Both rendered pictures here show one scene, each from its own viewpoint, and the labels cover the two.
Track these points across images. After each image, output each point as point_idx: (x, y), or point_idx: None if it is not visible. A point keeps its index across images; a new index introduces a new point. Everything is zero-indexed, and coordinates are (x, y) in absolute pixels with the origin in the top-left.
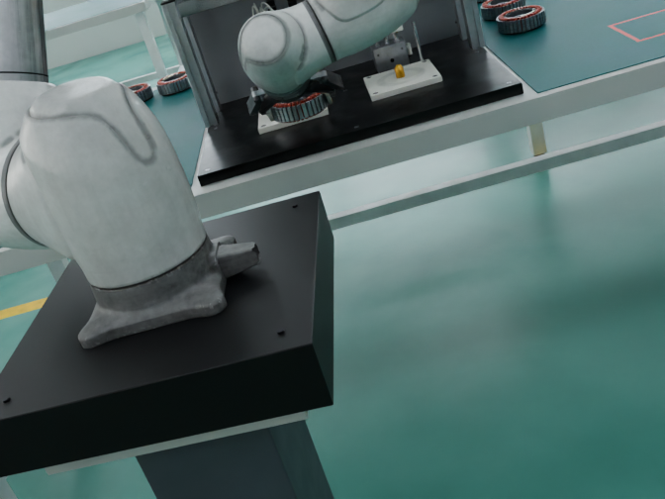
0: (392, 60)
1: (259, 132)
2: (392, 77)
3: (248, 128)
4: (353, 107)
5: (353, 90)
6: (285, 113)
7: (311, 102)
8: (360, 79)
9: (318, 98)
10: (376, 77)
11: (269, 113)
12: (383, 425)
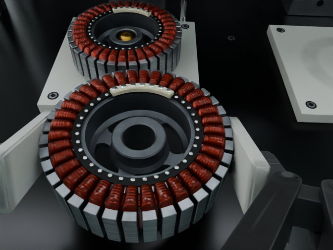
0: (319, 4)
1: (40, 109)
2: (332, 57)
3: (34, 68)
4: (255, 121)
5: (248, 48)
6: (77, 214)
7: (181, 214)
8: (257, 18)
9: (208, 191)
10: (297, 38)
11: (11, 210)
12: None
